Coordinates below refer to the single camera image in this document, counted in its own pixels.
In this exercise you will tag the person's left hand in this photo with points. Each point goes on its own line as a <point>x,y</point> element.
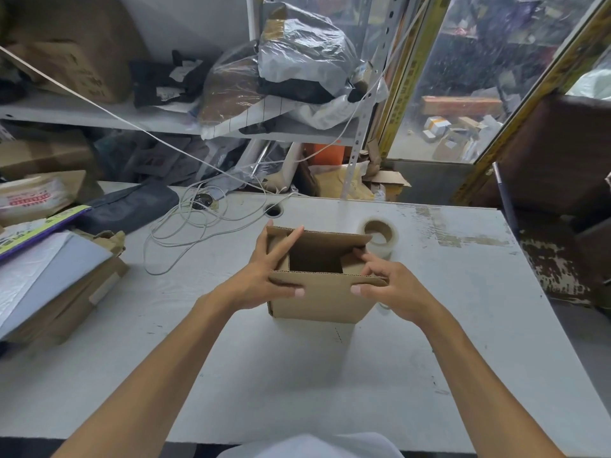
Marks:
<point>253,286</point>

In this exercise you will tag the green folder with purple edge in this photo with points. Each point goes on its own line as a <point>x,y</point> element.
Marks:
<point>38,233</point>

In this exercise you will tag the flat cardboard box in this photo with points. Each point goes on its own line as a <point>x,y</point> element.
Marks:
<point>43,157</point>

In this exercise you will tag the person's right hand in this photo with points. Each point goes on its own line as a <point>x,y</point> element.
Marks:
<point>398,293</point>

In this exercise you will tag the yellow framed glass door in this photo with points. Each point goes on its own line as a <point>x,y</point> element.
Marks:
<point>477,66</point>

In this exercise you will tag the torn cardboard piece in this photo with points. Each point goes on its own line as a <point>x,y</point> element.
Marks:
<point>391,181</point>

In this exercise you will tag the flattened cardboard boxes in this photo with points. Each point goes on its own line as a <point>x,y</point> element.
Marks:
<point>81,300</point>

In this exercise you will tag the brown paper bag red print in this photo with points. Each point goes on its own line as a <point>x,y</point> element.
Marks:
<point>43,195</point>

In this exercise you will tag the clear bag with brown garment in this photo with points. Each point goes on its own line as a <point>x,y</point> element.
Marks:
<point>229,90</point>

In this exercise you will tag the person's left forearm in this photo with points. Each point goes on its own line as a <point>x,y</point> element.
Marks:
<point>157,376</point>

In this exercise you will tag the person's white shirt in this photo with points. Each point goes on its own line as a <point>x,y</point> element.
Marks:
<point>320,447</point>

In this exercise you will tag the black round table grommet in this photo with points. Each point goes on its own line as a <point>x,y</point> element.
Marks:
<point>273,210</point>

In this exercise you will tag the dark grey fabric bag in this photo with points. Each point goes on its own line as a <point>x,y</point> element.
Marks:
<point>129,205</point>

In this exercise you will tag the grey plastic mailer bag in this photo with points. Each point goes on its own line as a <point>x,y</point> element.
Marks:
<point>305,52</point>

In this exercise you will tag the large cardboard box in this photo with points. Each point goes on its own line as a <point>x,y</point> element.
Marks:
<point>81,47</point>

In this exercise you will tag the white metal shelf rack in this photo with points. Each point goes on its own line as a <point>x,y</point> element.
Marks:
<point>71,114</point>

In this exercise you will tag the yellow padded envelope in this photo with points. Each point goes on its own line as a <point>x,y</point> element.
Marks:
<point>339,182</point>

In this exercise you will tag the small cardboard box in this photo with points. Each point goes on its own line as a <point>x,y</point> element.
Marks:
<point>317,300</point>

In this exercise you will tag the person's right forearm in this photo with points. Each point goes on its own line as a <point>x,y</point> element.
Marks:
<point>477,381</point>

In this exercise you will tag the white bubble mailer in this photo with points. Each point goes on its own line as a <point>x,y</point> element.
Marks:
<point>43,276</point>

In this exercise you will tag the person's left thumb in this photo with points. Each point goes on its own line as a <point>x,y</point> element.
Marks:
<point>289,291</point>

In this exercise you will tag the clear packing tape roll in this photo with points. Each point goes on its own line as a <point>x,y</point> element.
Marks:
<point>382,233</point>

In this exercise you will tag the black folded clothes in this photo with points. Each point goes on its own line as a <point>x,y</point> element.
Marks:
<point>167,78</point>

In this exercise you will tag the person's right thumb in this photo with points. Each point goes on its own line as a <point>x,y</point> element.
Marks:
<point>370,290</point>

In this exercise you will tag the orange plastic object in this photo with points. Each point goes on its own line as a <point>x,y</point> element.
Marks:
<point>327,153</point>

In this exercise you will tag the dark metal rod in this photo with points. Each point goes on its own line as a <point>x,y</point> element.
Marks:
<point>505,200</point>

